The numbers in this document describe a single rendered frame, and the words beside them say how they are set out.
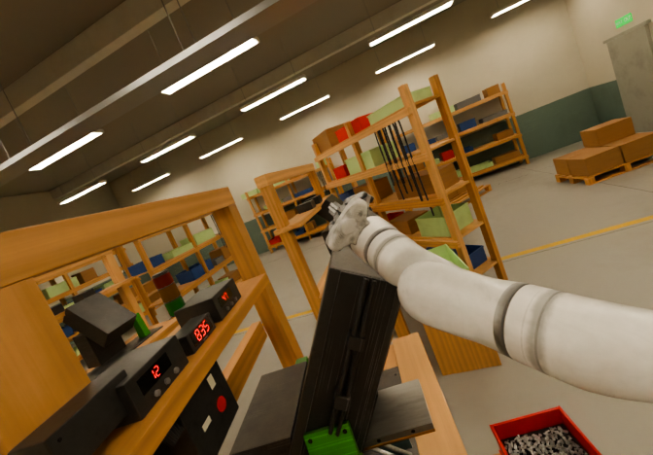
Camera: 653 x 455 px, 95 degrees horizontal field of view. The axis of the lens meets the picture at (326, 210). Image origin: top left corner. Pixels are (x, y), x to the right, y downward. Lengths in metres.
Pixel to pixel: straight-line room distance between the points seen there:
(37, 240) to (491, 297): 0.75
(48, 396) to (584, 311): 0.74
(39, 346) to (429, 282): 0.64
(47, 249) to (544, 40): 10.47
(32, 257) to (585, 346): 0.79
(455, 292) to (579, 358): 0.10
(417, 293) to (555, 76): 10.24
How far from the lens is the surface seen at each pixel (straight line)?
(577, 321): 0.30
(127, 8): 4.92
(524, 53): 10.33
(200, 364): 0.81
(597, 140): 7.04
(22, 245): 0.77
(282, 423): 1.01
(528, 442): 1.25
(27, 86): 6.04
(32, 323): 0.74
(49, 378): 0.74
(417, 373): 1.48
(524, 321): 0.31
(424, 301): 0.35
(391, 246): 0.42
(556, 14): 10.78
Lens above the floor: 1.82
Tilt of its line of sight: 7 degrees down
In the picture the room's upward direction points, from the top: 22 degrees counter-clockwise
